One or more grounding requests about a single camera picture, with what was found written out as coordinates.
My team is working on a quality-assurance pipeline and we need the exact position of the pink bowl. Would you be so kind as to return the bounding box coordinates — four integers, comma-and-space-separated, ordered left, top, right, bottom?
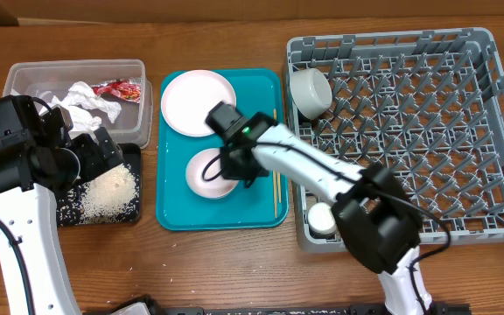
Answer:
185, 148, 238, 199

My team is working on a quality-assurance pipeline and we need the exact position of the white paper cup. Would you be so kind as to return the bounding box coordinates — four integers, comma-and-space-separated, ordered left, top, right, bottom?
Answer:
306, 202, 337, 238

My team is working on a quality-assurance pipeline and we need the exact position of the grey bowl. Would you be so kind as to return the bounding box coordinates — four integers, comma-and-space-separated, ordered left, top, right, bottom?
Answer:
290, 68, 333, 120

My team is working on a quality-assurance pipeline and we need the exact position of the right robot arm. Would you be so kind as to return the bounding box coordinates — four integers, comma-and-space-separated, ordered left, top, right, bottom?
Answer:
205, 101, 452, 314

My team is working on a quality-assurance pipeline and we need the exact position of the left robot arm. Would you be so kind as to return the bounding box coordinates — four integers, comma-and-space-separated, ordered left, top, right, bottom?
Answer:
0, 95, 123, 314

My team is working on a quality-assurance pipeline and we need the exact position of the grey dishwasher rack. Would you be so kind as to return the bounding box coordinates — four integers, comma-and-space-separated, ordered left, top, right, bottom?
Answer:
286, 28, 504, 245

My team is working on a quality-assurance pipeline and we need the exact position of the black tray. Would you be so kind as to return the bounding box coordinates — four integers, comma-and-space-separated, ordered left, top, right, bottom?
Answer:
54, 143, 143, 228

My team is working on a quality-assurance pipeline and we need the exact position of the left wooden chopstick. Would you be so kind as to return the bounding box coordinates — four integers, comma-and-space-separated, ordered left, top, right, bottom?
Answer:
269, 122, 278, 219

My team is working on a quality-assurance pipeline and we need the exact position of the wooden chopstick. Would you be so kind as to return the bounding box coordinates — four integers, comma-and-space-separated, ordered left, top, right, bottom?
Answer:
269, 122, 278, 219
273, 108, 282, 203

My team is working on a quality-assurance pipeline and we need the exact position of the rice pile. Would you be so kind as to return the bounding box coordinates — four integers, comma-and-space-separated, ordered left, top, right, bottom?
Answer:
57, 164, 140, 225

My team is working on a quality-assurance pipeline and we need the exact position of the crumpled white tissue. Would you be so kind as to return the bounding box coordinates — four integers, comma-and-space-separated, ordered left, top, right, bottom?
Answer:
37, 81, 122, 132

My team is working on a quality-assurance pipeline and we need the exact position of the right wooden chopstick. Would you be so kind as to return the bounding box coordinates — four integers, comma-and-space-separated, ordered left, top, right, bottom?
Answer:
273, 108, 282, 203

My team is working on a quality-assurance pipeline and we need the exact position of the red snack wrapper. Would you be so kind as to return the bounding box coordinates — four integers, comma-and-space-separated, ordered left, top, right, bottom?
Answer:
91, 77, 143, 103

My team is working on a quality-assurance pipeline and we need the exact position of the teal plastic tray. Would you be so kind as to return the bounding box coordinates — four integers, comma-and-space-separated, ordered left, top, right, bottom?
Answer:
156, 68, 289, 231

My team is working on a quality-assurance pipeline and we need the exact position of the large pink plate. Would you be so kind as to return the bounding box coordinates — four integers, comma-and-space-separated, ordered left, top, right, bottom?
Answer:
160, 70, 236, 137

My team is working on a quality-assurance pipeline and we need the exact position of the clear plastic bin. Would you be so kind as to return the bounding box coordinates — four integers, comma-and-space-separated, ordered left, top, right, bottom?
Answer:
3, 59, 153, 148

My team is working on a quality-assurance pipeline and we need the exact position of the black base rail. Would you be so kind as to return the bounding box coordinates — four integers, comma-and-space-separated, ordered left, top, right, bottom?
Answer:
163, 302, 473, 315

